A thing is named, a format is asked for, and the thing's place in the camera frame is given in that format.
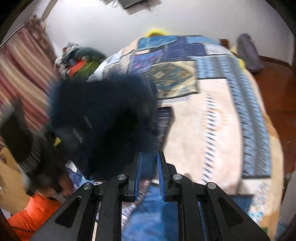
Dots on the green basket of clutter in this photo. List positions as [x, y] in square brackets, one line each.
[78, 63]

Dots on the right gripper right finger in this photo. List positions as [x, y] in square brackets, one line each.
[205, 212]

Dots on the beige blanket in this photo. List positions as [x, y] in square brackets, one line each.
[272, 150]

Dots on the blue patchwork bedspread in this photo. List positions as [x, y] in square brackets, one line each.
[219, 133]

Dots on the wall mounted grey device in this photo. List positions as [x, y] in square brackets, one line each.
[132, 7]

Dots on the blue denim jacket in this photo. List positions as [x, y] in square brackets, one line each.
[103, 124]

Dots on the striped red curtain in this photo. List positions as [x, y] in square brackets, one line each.
[28, 72]

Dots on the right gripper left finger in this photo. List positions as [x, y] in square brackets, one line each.
[94, 212]

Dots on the grey blue backpack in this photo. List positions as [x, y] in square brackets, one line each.
[247, 51]

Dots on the yellow fleece blanket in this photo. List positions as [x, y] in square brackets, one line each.
[155, 32]

